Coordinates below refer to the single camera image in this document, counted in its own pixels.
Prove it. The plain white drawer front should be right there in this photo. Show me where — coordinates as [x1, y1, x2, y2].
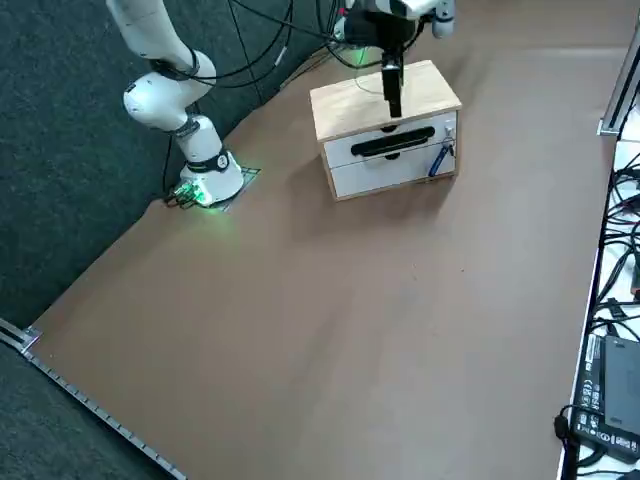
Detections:
[327, 148, 458, 197]

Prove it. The black power adapter with labels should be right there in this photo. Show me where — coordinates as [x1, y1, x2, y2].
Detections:
[572, 332, 640, 466]

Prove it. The black cable with white tag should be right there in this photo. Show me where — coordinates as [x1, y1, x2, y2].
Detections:
[189, 0, 351, 89]

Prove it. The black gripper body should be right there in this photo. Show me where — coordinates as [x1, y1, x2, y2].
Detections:
[343, 0, 426, 51]

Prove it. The metal table edge rail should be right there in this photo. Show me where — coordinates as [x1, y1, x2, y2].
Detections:
[0, 315, 187, 480]

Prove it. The key with blue tag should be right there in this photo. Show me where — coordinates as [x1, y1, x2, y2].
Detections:
[427, 138, 459, 179]

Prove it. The flat black box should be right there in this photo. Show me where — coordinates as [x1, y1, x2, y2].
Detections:
[602, 334, 640, 454]

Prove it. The black cable with plug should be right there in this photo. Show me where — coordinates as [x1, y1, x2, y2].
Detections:
[553, 404, 581, 480]

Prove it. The aluminium profile bar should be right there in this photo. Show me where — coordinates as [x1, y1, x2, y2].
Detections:
[598, 37, 640, 137]

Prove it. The wooden drawer box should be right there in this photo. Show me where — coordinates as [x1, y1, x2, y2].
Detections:
[308, 59, 462, 203]

